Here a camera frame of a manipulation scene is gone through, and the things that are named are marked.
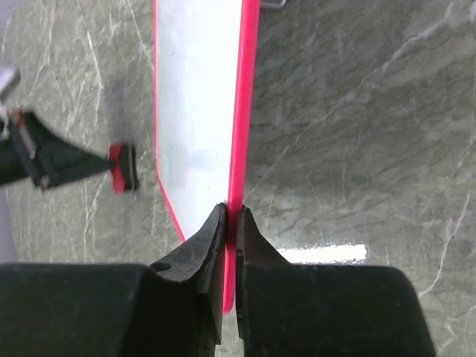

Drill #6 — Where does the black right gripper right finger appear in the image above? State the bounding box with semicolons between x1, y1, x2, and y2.
236;208;435;356

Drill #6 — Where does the red black whiteboard eraser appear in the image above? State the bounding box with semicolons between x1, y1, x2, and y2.
108;143;140;193

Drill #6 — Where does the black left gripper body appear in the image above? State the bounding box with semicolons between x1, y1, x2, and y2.
1;108;37;187

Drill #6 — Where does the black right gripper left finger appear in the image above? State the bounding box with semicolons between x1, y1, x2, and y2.
1;204;227;356

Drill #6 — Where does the red framed whiteboard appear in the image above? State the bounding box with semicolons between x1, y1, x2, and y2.
154;1;260;312

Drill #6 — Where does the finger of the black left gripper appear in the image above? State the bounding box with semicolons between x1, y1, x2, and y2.
22;112;115;188

